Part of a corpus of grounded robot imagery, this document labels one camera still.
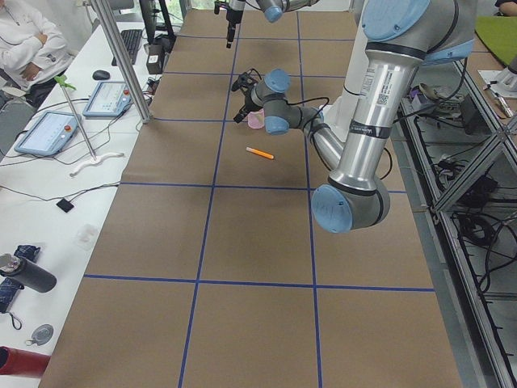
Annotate seated person white hoodie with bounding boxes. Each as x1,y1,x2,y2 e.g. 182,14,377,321
1,1,74,108

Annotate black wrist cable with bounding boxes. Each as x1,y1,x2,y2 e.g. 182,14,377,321
282,96,393,181

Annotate metal rod white stand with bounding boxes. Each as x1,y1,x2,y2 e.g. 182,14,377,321
54,75,124,178

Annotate black keyboard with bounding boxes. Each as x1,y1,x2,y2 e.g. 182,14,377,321
120,29,142,65

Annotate far blue teach pendant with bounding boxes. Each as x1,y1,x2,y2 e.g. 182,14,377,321
82,81,132,119

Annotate blue teach pendant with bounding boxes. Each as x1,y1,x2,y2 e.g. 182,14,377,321
15,112,78,156
82,81,132,119

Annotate small black square device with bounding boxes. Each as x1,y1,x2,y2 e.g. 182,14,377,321
56,198,74,213

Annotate aluminium frame post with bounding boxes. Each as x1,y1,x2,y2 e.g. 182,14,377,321
90,0,152,124

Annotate clear plastic packet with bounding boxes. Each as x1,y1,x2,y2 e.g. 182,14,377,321
74,224,99,251

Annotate brown paper table mat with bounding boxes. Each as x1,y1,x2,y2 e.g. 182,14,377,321
41,11,461,387

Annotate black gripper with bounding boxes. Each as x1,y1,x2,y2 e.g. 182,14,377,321
231,69,261,123
214,0,246,49

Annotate near blue teach pendant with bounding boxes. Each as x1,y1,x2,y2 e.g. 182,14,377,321
15,112,78,156

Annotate round metal key tag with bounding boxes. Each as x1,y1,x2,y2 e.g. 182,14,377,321
25,323,54,346

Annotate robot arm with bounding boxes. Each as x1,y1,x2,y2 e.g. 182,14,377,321
232,1,477,233
214,0,318,49

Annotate red bottle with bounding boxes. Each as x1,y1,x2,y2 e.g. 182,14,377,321
0,346,51,378

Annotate dark brown box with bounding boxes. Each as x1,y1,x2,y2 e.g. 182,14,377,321
145,35,175,75

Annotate black computer mouse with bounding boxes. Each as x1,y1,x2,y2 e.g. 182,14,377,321
92,70,111,81

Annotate black water bottle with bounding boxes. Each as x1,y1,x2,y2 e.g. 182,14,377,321
1,254,57,293

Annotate orange highlighter pen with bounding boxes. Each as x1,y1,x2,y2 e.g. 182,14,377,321
246,147,275,160

